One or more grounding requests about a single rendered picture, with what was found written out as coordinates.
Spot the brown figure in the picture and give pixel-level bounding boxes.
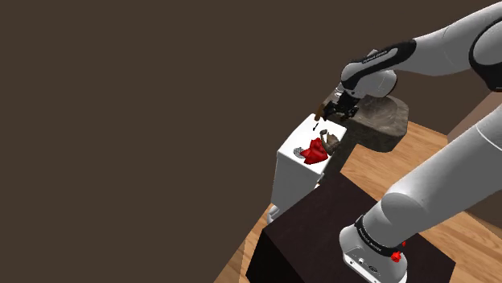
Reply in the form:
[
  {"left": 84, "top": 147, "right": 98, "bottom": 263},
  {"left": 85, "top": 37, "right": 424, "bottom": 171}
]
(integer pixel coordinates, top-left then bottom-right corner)
[{"left": 319, "top": 129, "right": 342, "bottom": 156}]

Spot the red crumpled cloth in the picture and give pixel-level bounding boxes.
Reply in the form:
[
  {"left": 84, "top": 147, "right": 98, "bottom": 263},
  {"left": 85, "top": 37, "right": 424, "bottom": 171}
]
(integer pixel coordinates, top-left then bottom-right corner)
[{"left": 299, "top": 137, "right": 330, "bottom": 166}]

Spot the white toilet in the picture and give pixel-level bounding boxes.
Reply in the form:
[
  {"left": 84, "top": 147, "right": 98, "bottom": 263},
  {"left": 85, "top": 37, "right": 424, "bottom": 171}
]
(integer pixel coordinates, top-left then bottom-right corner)
[{"left": 266, "top": 113, "right": 348, "bottom": 226}]

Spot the dark robot stand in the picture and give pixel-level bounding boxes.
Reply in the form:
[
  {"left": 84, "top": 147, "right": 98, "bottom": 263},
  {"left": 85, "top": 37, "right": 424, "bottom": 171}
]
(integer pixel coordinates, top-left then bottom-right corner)
[{"left": 245, "top": 171, "right": 457, "bottom": 283}]

